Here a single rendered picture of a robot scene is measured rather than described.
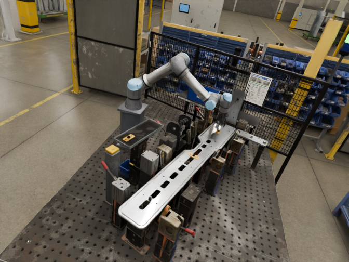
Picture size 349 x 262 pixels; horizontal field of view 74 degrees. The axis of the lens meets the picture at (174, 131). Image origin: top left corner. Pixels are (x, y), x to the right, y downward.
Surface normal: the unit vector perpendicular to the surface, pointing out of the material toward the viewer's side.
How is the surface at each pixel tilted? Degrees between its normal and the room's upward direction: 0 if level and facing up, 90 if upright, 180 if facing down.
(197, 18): 90
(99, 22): 91
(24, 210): 0
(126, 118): 90
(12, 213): 0
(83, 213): 0
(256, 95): 90
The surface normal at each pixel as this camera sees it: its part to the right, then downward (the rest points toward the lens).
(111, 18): -0.26, 0.50
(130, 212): 0.15, -0.83
